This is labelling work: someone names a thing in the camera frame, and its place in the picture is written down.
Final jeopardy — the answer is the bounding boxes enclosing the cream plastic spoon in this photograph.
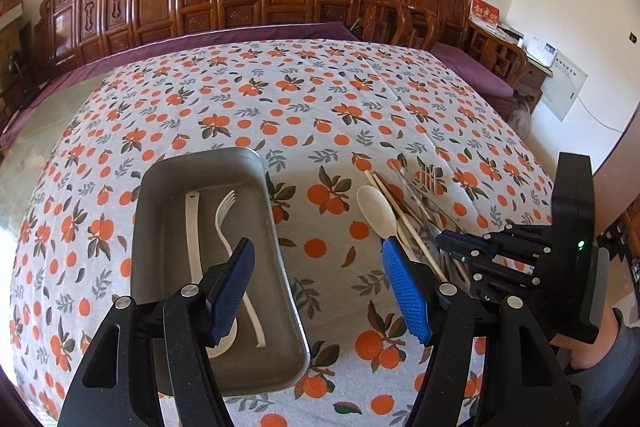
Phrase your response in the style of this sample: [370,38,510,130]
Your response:
[356,185,416,259]

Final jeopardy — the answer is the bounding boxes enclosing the red desk calendar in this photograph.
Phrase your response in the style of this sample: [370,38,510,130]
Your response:
[470,0,501,32]

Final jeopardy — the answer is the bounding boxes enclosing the small purple seat cushion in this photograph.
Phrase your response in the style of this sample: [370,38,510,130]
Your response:
[429,43,516,98]

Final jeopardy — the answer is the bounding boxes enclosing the metal fork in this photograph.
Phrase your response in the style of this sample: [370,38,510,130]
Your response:
[414,162,463,233]

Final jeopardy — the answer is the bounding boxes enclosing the white box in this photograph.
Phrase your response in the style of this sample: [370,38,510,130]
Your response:
[525,36,559,68]

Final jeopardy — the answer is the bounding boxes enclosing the small black fan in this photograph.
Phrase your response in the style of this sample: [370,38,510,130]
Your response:
[6,49,32,108]

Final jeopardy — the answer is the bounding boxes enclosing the white cable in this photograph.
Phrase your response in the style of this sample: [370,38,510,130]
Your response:
[580,96,632,134]

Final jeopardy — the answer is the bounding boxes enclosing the grey metal tray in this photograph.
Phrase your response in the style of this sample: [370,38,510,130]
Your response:
[130,147,311,399]

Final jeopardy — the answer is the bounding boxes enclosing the person's right forearm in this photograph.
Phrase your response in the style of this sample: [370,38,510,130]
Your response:
[550,302,640,427]

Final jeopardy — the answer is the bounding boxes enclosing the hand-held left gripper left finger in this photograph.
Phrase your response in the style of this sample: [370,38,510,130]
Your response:
[57,237,257,427]

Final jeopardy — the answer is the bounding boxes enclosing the brown wooden chopstick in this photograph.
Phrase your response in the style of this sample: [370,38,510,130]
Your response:
[382,179,437,233]

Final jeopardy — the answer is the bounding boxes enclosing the light wooden chopstick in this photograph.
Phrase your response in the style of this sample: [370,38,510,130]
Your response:
[364,170,447,283]
[373,173,431,233]

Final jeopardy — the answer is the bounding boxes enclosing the white plastic fork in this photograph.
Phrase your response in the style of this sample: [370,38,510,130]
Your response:
[215,190,266,349]

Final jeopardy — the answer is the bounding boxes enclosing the orange print tablecloth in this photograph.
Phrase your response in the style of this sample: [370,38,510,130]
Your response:
[10,39,556,427]

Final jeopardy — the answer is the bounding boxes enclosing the silver metal utensil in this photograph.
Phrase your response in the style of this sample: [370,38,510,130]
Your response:
[397,154,451,228]

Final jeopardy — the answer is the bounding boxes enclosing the white long-handled plastic spoon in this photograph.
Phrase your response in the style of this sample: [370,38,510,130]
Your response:
[184,191,239,360]

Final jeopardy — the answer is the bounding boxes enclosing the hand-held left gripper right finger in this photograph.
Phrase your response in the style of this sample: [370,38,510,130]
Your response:
[381,237,583,427]

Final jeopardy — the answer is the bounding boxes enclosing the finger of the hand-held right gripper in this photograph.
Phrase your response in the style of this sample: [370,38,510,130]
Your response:
[465,254,551,304]
[435,227,553,260]

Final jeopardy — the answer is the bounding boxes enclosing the wooden side table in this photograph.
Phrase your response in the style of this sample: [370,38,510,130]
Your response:
[465,19,544,108]

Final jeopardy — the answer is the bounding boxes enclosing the wooden door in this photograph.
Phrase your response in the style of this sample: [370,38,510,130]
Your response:
[591,99,640,268]

